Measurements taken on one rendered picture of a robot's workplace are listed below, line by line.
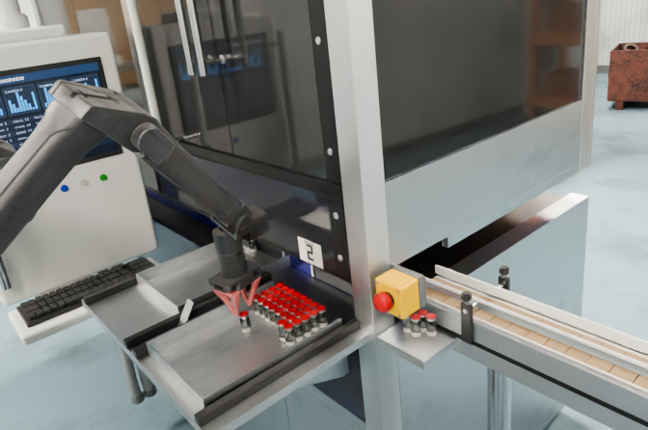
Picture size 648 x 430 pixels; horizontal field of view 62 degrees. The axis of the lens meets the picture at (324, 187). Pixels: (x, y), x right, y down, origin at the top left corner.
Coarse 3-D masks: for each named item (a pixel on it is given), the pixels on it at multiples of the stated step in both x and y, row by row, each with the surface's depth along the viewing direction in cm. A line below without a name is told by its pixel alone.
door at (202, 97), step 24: (144, 0) 155; (168, 0) 144; (144, 24) 160; (168, 24) 148; (168, 48) 153; (192, 48) 142; (168, 72) 157; (216, 72) 136; (168, 96) 162; (192, 96) 150; (216, 96) 140; (168, 120) 167; (192, 120) 154; (216, 120) 143; (216, 144) 148
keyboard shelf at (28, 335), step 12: (156, 264) 178; (12, 312) 157; (72, 312) 154; (84, 312) 154; (24, 324) 150; (48, 324) 149; (60, 324) 150; (72, 324) 152; (24, 336) 145; (36, 336) 146
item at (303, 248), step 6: (300, 240) 127; (306, 240) 125; (300, 246) 128; (306, 246) 126; (312, 246) 124; (318, 246) 122; (300, 252) 129; (306, 252) 127; (312, 252) 124; (318, 252) 123; (306, 258) 128; (312, 258) 125; (318, 258) 123; (318, 264) 124
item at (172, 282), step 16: (192, 256) 159; (208, 256) 161; (256, 256) 158; (272, 256) 157; (288, 256) 149; (144, 272) 150; (160, 272) 153; (176, 272) 154; (192, 272) 153; (208, 272) 152; (256, 272) 143; (272, 272) 146; (144, 288) 146; (160, 288) 146; (176, 288) 145; (192, 288) 144; (208, 288) 143; (176, 304) 137
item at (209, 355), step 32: (256, 288) 133; (192, 320) 123; (224, 320) 127; (256, 320) 126; (160, 352) 118; (192, 352) 117; (224, 352) 115; (256, 352) 114; (288, 352) 109; (192, 384) 107; (224, 384) 106
